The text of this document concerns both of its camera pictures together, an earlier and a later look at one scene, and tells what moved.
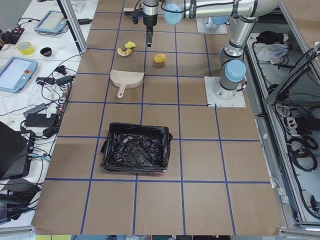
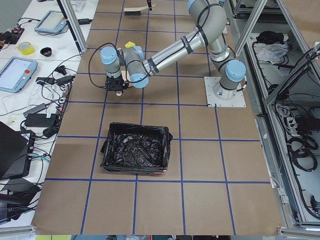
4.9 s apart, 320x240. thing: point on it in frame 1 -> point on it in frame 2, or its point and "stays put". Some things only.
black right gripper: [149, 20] -> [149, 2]
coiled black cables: [303, 153] stays put
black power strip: [64, 100] stays put
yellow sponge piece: [130, 45] stays put
